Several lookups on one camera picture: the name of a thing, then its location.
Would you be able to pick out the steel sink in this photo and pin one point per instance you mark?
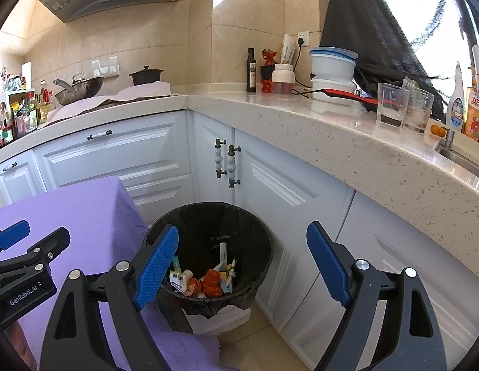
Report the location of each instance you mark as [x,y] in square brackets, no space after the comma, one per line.
[463,162]

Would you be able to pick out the speckled stone countertop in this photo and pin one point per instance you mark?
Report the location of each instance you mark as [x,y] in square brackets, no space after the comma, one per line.
[301,123]

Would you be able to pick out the white cabinet door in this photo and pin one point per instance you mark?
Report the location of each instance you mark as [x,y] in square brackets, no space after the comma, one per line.
[108,162]
[206,162]
[285,208]
[19,185]
[398,278]

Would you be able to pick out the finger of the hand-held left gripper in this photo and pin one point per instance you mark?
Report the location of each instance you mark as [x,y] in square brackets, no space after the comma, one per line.
[53,241]
[11,235]

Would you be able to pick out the person's left hand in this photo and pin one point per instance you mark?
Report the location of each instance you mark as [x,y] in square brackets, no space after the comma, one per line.
[19,344]

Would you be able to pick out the dark cloth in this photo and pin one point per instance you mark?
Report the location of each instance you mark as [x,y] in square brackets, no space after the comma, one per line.
[363,19]

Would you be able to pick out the orange plastic bag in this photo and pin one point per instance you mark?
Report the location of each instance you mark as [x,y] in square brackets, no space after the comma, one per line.
[193,288]

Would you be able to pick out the dark table leg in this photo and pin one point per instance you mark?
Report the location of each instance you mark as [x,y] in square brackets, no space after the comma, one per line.
[177,317]

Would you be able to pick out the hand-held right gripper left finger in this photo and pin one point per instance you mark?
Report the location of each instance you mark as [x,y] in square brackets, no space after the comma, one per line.
[156,270]

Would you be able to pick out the red figurine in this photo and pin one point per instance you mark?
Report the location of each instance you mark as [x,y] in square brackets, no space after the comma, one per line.
[268,71]

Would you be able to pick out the white wall socket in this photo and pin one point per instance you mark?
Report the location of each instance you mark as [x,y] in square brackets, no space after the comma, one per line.
[303,38]

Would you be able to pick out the white tube with green print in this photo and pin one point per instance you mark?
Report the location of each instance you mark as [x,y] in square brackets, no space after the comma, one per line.
[223,257]

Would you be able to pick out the white cloth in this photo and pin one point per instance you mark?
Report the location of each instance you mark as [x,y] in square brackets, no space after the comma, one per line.
[142,91]

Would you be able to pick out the white plastic container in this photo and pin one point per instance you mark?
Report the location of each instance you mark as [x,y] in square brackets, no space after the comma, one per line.
[334,91]

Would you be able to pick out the white paper packet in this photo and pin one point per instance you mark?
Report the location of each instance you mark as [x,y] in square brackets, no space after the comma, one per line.
[178,278]

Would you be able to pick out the small oranges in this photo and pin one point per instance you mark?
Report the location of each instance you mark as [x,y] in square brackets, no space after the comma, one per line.
[438,130]

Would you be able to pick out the cluster of condiment bottles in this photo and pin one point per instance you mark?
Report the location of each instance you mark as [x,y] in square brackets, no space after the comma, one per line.
[23,116]

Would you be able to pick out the white printed packet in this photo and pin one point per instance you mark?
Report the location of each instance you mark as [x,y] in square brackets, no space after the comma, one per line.
[287,48]

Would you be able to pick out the white wall rack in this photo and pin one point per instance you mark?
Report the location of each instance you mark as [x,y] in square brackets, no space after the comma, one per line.
[106,67]

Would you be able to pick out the orange-red plastic bag ball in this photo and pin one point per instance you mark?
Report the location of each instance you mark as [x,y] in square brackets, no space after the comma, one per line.
[212,283]

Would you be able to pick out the metal wok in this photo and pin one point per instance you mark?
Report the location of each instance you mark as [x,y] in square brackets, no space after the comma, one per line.
[81,89]

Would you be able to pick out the black pot with lid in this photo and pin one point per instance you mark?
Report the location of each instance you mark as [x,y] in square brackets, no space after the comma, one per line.
[146,77]

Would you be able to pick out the trash bin with black bag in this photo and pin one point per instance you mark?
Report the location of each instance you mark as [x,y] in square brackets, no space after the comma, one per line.
[243,232]

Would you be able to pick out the metal faucet base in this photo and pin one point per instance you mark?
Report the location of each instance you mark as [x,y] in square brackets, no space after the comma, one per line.
[450,139]

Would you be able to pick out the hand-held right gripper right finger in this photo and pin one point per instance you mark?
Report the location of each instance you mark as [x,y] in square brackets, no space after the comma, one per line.
[328,266]

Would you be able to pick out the white jar with red base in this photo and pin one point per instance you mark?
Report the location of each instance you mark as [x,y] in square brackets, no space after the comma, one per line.
[283,75]

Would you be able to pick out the white spray bottle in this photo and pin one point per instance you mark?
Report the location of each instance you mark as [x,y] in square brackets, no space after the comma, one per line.
[455,108]

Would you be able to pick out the paper towel roll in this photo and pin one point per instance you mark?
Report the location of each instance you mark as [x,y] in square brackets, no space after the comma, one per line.
[26,70]

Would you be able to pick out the white tube with teal end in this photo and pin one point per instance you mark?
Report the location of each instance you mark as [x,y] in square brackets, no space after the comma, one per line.
[174,264]

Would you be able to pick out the white container with blue lid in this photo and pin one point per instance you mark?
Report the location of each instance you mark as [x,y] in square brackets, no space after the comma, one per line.
[332,65]

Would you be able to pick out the dark glass oil bottle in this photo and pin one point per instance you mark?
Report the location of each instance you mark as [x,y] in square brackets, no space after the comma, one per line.
[251,73]

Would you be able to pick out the clear drinking glass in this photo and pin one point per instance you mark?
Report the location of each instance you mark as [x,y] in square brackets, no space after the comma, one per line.
[392,104]
[419,112]

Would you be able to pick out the white tube with teal print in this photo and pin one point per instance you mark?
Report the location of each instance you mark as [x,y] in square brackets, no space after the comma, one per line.
[227,286]

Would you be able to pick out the purple tablecloth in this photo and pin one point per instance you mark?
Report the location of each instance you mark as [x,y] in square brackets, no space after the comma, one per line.
[88,208]

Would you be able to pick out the red and black tool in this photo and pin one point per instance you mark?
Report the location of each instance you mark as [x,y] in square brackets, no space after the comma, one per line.
[347,96]

